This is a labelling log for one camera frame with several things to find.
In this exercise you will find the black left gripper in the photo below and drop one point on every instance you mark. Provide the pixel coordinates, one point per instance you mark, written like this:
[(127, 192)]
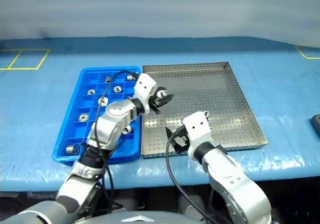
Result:
[(154, 101)]

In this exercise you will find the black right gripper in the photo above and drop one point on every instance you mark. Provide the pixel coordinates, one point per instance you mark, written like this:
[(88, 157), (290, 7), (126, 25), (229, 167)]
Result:
[(181, 136)]

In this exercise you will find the small metal roller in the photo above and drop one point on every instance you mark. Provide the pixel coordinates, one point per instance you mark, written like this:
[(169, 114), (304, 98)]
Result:
[(83, 117), (127, 129), (72, 149), (91, 92), (206, 113), (102, 100), (117, 89), (130, 77), (162, 93), (108, 79)]

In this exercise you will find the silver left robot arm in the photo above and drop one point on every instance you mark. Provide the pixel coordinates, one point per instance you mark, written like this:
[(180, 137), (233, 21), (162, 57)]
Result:
[(115, 121)]

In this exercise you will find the perforated steel tray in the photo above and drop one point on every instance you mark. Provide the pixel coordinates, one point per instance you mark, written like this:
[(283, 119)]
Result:
[(212, 83)]

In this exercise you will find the blue plastic compartment tray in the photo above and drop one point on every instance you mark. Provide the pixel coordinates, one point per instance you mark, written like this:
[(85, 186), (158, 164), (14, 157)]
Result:
[(72, 131)]

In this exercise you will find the grey robot torso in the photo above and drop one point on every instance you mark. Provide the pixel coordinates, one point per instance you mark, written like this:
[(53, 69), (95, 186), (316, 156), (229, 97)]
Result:
[(140, 220)]

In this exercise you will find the blue plastic table cover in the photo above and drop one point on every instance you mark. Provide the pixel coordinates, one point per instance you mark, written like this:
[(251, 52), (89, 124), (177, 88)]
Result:
[(275, 96)]

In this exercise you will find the dark grey flat device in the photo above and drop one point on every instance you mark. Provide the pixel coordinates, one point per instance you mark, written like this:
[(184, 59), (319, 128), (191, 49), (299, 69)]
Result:
[(317, 123)]

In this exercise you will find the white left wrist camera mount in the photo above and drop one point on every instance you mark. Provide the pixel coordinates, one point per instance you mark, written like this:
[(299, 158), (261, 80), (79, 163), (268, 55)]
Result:
[(145, 86)]

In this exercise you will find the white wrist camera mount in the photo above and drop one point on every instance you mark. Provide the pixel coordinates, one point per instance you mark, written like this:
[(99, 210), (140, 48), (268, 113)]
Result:
[(197, 128), (145, 86)]

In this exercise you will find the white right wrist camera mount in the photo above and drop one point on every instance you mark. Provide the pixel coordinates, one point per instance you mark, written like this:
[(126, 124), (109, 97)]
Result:
[(197, 128)]

